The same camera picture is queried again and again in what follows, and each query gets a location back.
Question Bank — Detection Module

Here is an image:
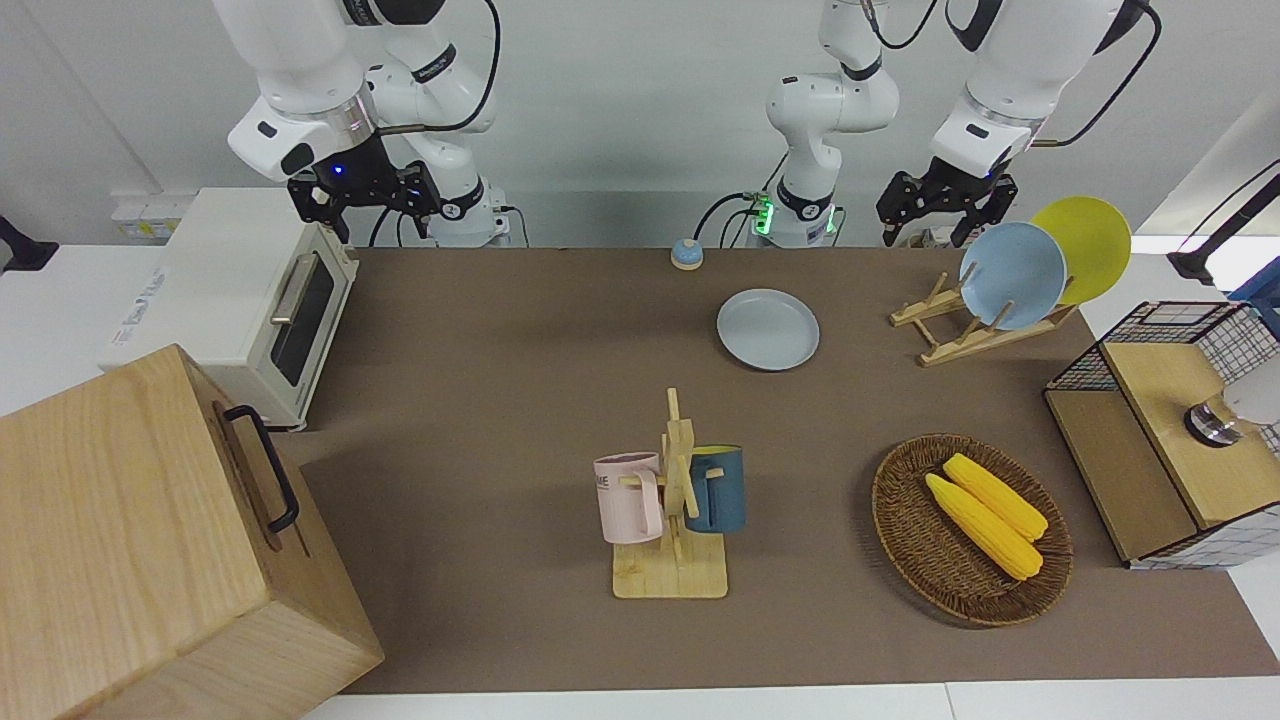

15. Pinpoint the pink mug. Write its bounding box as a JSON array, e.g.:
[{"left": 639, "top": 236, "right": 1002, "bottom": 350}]
[{"left": 593, "top": 452, "right": 666, "bottom": 546}]

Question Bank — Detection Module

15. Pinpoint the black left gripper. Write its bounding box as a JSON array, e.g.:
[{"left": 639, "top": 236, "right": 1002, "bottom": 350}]
[{"left": 877, "top": 155, "right": 1019, "bottom": 249}]

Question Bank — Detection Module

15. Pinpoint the yellow corn cob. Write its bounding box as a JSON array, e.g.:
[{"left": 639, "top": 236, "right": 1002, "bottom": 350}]
[
  {"left": 942, "top": 452, "right": 1050, "bottom": 543},
  {"left": 924, "top": 472, "right": 1045, "bottom": 582}
]

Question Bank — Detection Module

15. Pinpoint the brown wicker basket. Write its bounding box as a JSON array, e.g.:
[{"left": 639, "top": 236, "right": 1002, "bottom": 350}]
[{"left": 871, "top": 432, "right": 1075, "bottom": 629}]

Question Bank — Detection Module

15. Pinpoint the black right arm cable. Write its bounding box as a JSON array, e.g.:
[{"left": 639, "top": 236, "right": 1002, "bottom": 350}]
[{"left": 377, "top": 0, "right": 502, "bottom": 137}]

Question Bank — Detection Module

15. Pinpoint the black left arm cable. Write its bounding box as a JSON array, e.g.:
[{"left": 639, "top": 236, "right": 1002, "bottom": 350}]
[{"left": 1030, "top": 0, "right": 1164, "bottom": 149}]

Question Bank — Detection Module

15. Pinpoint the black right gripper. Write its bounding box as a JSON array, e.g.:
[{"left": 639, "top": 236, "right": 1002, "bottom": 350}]
[{"left": 288, "top": 134, "right": 443, "bottom": 246}]

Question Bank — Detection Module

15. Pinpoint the white toaster oven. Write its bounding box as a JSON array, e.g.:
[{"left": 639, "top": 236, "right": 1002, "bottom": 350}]
[{"left": 97, "top": 186, "right": 360, "bottom": 433}]

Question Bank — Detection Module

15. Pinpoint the white wall socket strip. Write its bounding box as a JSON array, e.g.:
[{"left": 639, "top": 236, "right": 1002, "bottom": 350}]
[{"left": 111, "top": 194, "right": 197, "bottom": 240}]

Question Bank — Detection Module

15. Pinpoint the wooden plate rack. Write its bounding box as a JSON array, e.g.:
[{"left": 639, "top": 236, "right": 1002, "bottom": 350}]
[{"left": 889, "top": 271, "right": 1080, "bottom": 368}]

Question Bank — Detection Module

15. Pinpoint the blue plate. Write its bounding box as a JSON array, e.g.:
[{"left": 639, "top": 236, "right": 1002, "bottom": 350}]
[{"left": 959, "top": 221, "right": 1068, "bottom": 332}]

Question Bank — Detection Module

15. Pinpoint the black stand foot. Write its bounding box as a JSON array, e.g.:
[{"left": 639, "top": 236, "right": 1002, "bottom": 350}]
[{"left": 0, "top": 214, "right": 60, "bottom": 274}]

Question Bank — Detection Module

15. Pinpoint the wooden mug tree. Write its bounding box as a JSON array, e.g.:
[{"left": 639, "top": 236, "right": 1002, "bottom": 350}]
[{"left": 611, "top": 387, "right": 730, "bottom": 601}]

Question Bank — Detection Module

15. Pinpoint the black wire wooden shelf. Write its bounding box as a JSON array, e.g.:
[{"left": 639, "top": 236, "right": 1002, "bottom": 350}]
[{"left": 1042, "top": 300, "right": 1280, "bottom": 572}]

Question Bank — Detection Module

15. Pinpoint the wooden box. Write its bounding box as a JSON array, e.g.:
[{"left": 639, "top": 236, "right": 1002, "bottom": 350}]
[{"left": 0, "top": 343, "right": 386, "bottom": 720}]

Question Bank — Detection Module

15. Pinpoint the gray plate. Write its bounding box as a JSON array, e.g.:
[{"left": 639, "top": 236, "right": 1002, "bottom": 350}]
[{"left": 716, "top": 288, "right": 821, "bottom": 372}]

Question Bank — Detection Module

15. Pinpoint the brown table mat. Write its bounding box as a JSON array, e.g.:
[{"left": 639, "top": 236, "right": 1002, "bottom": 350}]
[{"left": 268, "top": 245, "right": 1280, "bottom": 696}]

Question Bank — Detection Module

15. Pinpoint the black base power cable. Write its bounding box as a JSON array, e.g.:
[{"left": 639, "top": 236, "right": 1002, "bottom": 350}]
[{"left": 694, "top": 189, "right": 773, "bottom": 250}]

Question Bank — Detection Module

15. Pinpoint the black box handle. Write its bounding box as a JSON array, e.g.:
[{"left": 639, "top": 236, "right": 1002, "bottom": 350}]
[{"left": 221, "top": 403, "right": 301, "bottom": 535}]

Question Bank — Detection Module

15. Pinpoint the yellow plate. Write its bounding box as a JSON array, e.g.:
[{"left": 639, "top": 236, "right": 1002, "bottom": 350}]
[{"left": 1030, "top": 196, "right": 1133, "bottom": 307}]

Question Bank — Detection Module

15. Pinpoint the dark blue mug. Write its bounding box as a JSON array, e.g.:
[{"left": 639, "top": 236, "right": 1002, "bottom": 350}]
[{"left": 685, "top": 445, "right": 748, "bottom": 535}]

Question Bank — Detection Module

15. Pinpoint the black camera stand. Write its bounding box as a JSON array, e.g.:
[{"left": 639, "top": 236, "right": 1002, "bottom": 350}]
[{"left": 1166, "top": 158, "right": 1280, "bottom": 287}]

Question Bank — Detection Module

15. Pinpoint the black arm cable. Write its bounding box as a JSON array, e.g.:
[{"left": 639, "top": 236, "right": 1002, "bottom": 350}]
[
  {"left": 1030, "top": 0, "right": 1164, "bottom": 149},
  {"left": 377, "top": 0, "right": 502, "bottom": 137}
]

